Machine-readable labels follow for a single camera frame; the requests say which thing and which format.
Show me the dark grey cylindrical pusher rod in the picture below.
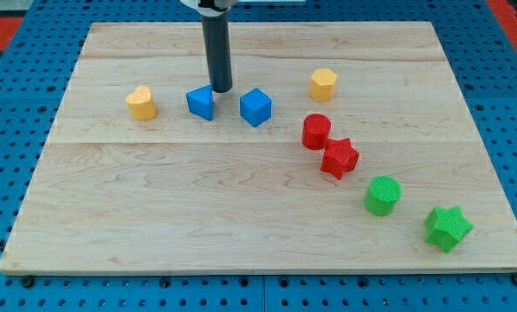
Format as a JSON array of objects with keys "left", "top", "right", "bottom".
[{"left": 201, "top": 12, "right": 232, "bottom": 93}]

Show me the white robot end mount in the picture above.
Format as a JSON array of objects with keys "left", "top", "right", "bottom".
[{"left": 180, "top": 0, "right": 237, "bottom": 17}]

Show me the yellow heart block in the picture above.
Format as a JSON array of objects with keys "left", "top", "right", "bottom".
[{"left": 125, "top": 85, "right": 157, "bottom": 120}]

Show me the blue triangle block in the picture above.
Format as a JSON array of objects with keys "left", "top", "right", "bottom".
[{"left": 185, "top": 85, "right": 214, "bottom": 120}]

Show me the blue cube block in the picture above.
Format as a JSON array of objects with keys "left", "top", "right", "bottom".
[{"left": 240, "top": 88, "right": 272, "bottom": 127}]

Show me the yellow hexagon block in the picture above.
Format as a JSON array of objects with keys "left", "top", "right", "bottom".
[{"left": 308, "top": 68, "right": 338, "bottom": 102}]

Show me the red cylinder block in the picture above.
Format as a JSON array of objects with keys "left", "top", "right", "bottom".
[{"left": 301, "top": 114, "right": 331, "bottom": 150}]

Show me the wooden board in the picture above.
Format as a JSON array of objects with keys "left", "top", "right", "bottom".
[{"left": 0, "top": 22, "right": 517, "bottom": 276}]

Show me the red star block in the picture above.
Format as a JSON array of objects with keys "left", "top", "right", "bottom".
[{"left": 320, "top": 138, "right": 360, "bottom": 180}]

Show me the green cylinder block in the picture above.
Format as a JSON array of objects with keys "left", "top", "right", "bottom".
[{"left": 363, "top": 175, "right": 402, "bottom": 217}]

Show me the green star block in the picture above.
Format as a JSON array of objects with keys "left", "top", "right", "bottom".
[{"left": 424, "top": 206, "right": 475, "bottom": 253}]

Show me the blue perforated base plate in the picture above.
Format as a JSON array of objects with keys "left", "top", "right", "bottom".
[{"left": 0, "top": 0, "right": 517, "bottom": 311}]

